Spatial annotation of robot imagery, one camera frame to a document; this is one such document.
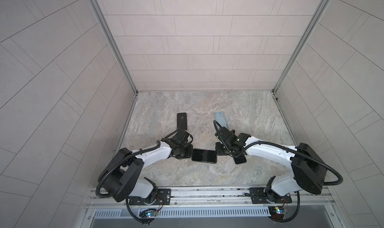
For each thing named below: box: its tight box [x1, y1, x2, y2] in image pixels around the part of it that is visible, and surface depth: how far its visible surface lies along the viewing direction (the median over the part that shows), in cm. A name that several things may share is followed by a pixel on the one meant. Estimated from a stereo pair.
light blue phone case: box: [214, 111, 229, 129], surface depth 104 cm
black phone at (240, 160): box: [233, 156, 247, 165], surface depth 84 cm
